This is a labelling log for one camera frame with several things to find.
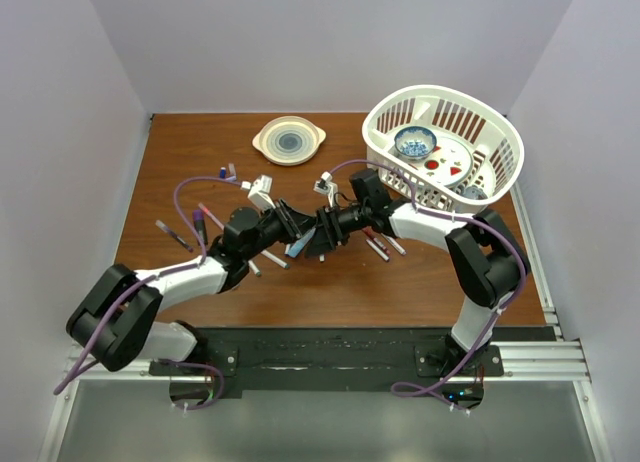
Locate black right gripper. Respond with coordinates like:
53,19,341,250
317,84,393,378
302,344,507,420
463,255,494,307
305,202,371,258

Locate cream plate with spiral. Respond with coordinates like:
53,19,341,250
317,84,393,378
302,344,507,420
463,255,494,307
252,116,326,166

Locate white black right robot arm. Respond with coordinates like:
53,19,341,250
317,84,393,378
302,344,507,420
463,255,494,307
305,169,530,375

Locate white marker teal cap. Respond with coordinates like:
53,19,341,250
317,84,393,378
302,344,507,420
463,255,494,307
261,250,290,270

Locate small blue patterned dish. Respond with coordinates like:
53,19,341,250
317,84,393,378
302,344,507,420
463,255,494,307
462,184,487,200

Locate white plate red shapes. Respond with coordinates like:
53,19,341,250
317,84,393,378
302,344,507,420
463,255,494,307
416,136,473,188

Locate white plastic basket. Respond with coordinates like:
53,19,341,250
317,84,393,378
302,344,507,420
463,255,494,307
362,85,524,213

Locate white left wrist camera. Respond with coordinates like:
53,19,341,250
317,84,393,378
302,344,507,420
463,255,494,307
240,175,275,212

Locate light blue highlighter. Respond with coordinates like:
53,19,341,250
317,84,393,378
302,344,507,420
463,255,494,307
285,238,310,258

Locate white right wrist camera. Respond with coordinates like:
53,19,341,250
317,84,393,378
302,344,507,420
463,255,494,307
313,171,338,208

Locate blue white bowl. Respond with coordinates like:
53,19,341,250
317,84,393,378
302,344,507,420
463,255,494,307
394,126,437,159

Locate white marker green cap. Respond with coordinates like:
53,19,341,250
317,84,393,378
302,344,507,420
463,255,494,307
248,260,262,277

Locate white pen lavender cap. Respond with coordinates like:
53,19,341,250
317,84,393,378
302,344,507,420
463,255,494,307
382,234,407,256

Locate black purple highlighter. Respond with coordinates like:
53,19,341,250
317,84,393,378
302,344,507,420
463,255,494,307
192,209,208,245

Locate pink highlighter pen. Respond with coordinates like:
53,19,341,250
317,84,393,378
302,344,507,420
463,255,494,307
198,202,224,231

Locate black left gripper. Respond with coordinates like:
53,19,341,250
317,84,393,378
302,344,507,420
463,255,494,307
243,197,318,261

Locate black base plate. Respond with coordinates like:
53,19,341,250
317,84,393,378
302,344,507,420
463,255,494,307
148,326,504,408

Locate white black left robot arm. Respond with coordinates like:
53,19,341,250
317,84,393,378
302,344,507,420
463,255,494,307
66,200,316,374

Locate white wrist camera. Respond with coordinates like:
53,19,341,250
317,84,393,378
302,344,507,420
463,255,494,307
240,175,275,212
313,171,338,208

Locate red transparent pen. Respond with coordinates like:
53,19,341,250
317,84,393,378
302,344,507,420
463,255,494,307
362,228,390,255

